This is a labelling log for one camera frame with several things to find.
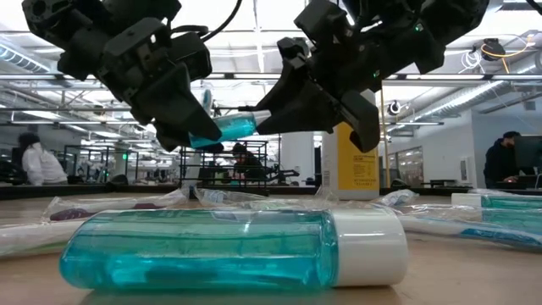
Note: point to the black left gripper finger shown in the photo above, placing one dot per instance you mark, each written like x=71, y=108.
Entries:
x=178, y=106
x=178, y=135

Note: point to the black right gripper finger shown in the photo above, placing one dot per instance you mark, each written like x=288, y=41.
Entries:
x=288, y=91
x=313, y=116

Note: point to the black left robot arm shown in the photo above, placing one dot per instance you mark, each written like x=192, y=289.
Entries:
x=84, y=38

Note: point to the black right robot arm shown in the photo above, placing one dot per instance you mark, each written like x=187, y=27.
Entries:
x=423, y=34

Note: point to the small black background robot arm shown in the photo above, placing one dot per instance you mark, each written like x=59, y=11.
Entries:
x=281, y=174

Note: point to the white building column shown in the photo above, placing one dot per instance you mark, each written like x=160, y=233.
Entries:
x=296, y=161

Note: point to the white canister with yellow label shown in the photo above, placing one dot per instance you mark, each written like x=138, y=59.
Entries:
x=355, y=169

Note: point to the person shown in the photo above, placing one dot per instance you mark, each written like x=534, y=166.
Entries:
x=42, y=165
x=247, y=163
x=501, y=165

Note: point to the green toothbrush in clear wrapper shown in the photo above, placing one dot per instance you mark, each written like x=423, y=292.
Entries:
x=34, y=237

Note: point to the black computer monitor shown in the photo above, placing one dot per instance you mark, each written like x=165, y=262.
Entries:
x=529, y=152

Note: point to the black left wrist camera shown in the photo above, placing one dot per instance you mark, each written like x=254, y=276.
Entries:
x=190, y=55

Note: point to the black aluminium table frame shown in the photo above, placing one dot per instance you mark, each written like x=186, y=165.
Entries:
x=84, y=191

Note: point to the silver ventilation duct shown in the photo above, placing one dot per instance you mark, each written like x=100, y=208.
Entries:
x=466, y=96

